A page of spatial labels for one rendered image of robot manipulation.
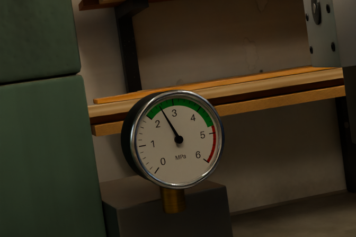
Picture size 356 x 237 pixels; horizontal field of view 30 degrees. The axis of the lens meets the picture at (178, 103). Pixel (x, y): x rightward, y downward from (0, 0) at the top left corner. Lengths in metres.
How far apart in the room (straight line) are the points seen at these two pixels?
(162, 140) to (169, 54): 2.58
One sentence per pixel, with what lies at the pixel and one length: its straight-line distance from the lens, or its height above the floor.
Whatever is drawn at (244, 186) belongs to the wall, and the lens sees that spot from 3.12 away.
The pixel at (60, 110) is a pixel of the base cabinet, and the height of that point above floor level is 0.69.
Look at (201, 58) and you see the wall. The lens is 3.03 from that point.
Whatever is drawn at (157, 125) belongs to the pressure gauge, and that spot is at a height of 0.67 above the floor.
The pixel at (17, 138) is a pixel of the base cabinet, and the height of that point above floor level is 0.67.
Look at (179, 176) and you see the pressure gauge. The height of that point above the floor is 0.64.
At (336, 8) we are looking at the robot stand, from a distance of 0.63.
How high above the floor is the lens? 0.70
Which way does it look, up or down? 3 degrees down
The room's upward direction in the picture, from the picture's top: 8 degrees counter-clockwise
